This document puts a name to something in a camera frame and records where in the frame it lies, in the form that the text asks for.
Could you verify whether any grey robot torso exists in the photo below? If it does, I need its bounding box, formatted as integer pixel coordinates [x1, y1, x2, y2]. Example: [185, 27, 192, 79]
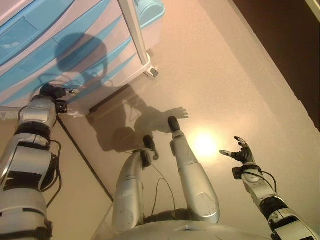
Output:
[109, 221, 276, 240]

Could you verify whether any white cart caster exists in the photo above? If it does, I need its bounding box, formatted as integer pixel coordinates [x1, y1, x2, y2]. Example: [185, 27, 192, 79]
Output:
[146, 65, 159, 78]

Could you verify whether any silver robot leg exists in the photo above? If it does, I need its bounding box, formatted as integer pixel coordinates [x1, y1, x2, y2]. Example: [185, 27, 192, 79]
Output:
[167, 116, 221, 225]
[111, 134, 160, 233]

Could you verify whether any white medical cart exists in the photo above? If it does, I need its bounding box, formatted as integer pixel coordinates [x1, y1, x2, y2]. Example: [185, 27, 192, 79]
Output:
[0, 0, 159, 118]

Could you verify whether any black silver robot left hand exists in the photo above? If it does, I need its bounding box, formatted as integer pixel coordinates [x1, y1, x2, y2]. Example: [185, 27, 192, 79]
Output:
[39, 83, 81, 101]

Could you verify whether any black silver robot right hand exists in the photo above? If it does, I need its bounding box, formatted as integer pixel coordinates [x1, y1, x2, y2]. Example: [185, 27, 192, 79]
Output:
[219, 136, 256, 166]

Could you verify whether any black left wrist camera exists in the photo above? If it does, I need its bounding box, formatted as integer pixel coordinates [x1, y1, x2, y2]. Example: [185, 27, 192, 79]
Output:
[55, 99, 69, 115]

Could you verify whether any blue white cart drawer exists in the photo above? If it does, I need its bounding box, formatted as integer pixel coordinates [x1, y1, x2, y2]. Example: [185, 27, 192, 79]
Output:
[0, 0, 111, 23]
[0, 0, 113, 68]
[0, 36, 145, 107]
[0, 13, 125, 86]

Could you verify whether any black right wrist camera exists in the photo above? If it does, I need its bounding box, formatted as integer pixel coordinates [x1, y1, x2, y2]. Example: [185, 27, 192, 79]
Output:
[231, 166, 243, 180]

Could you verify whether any thin black cable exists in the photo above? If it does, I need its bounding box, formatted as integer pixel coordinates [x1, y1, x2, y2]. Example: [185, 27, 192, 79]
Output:
[151, 178, 161, 217]
[149, 163, 177, 212]

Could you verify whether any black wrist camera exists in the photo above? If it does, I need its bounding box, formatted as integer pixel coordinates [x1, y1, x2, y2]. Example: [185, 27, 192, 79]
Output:
[55, 99, 69, 115]
[231, 166, 243, 180]

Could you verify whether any silver robot right leg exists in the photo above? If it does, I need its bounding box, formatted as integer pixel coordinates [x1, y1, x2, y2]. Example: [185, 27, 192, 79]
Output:
[167, 116, 221, 225]

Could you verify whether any silver robot left leg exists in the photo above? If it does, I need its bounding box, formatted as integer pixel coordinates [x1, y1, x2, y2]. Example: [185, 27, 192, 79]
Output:
[111, 134, 160, 233]

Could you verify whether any beige hospital bed frame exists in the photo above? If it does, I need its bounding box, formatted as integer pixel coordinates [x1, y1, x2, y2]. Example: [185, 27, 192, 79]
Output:
[304, 0, 320, 10]

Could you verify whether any light blue waste bin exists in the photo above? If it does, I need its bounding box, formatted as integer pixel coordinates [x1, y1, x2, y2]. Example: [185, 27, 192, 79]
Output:
[133, 0, 166, 48]

